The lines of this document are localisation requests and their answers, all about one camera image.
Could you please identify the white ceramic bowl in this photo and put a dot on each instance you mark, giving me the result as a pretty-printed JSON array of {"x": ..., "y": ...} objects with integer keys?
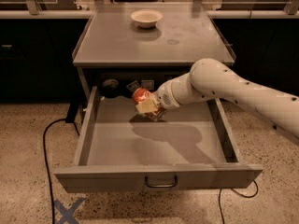
[{"x": 146, "y": 18}]

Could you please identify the white label card tilted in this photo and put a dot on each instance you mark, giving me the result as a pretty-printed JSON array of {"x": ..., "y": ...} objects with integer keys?
[{"x": 133, "y": 86}]

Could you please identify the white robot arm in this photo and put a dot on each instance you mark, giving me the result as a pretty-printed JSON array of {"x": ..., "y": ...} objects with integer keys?
[{"x": 209, "y": 79}]

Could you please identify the red coke can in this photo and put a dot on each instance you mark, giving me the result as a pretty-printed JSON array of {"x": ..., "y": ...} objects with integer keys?
[{"x": 155, "y": 116}]

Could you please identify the black round device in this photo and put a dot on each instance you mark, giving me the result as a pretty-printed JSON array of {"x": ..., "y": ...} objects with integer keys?
[{"x": 110, "y": 88}]

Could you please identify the blue tape cross mark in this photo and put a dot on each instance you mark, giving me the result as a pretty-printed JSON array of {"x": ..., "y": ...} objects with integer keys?
[{"x": 67, "y": 214}]

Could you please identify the grey open top drawer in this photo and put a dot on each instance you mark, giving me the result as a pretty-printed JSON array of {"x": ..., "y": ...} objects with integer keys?
[{"x": 118, "y": 148}]

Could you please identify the grey metal cabinet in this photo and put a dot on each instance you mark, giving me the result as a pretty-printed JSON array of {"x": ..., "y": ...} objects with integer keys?
[{"x": 112, "y": 40}]

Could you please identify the white label card square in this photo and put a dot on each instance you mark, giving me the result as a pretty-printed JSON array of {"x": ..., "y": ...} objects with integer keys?
[{"x": 148, "y": 85}]

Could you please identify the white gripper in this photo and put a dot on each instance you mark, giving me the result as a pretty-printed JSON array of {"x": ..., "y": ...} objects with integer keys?
[{"x": 163, "y": 95}]

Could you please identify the dark counter cabinet left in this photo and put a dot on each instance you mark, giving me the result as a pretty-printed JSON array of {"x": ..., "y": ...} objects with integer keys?
[{"x": 36, "y": 64}]

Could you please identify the black metal drawer handle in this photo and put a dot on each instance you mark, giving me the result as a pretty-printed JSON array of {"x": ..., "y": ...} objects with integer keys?
[{"x": 161, "y": 183}]

